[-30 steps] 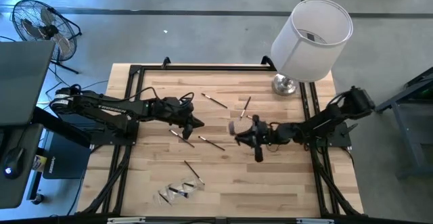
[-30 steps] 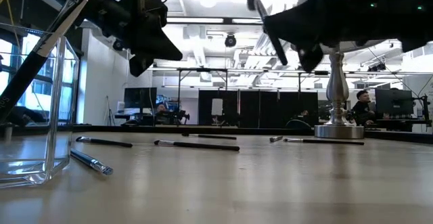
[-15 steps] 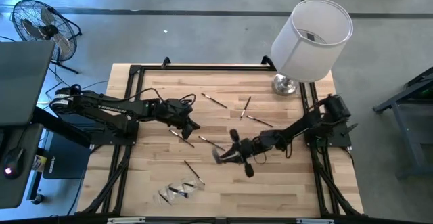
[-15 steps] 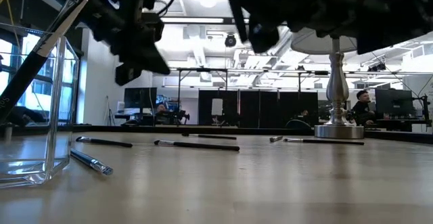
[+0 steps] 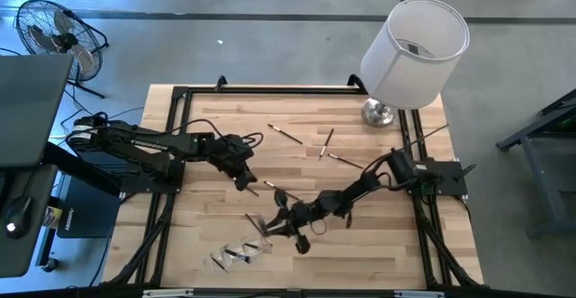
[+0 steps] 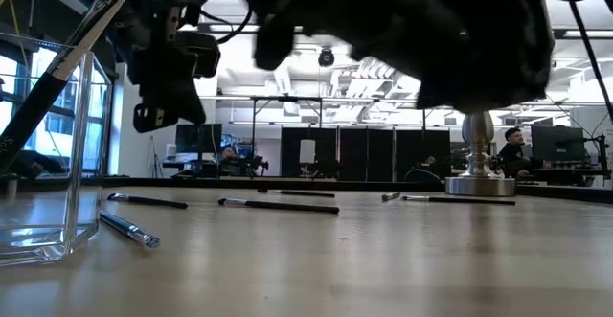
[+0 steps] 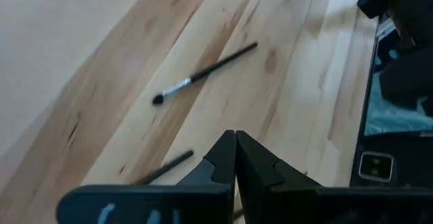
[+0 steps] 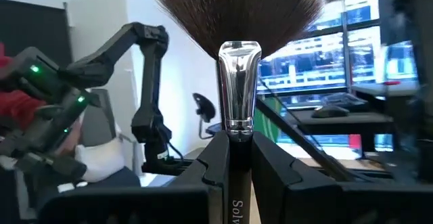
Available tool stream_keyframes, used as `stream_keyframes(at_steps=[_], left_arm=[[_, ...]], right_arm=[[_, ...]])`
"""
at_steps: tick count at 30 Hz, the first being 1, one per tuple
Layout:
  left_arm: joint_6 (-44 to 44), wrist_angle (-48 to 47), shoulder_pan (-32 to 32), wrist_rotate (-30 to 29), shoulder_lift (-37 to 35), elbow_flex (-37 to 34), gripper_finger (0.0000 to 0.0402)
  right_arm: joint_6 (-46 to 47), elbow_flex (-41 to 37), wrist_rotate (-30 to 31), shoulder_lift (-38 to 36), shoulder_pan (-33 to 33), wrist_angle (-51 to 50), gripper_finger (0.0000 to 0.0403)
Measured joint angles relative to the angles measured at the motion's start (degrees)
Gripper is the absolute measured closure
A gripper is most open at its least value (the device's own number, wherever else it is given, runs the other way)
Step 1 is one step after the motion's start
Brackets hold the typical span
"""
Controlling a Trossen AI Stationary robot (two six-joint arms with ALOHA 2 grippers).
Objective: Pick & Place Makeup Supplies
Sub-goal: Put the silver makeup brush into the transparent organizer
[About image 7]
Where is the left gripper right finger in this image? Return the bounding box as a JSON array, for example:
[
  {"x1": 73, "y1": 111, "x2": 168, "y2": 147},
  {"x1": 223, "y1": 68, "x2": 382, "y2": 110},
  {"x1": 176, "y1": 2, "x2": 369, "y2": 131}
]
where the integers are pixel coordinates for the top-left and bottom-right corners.
[{"x1": 235, "y1": 131, "x2": 433, "y2": 224}]

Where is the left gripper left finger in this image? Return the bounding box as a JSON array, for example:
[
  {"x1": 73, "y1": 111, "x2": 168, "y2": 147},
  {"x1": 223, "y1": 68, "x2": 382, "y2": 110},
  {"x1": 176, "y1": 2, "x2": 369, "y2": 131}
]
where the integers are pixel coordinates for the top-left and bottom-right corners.
[{"x1": 56, "y1": 130, "x2": 237, "y2": 224}]

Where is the thin black makeup brush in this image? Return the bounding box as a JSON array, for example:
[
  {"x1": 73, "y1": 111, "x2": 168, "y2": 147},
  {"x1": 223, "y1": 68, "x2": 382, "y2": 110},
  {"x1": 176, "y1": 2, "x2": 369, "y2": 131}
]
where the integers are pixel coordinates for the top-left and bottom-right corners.
[
  {"x1": 151, "y1": 41, "x2": 258, "y2": 106},
  {"x1": 133, "y1": 150, "x2": 195, "y2": 187}
]

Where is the small silver camera box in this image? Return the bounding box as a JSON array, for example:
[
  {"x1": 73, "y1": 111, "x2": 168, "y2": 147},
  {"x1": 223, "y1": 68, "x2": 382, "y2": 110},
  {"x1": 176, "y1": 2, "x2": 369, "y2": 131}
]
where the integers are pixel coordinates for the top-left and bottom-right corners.
[{"x1": 358, "y1": 151, "x2": 395, "y2": 183}]

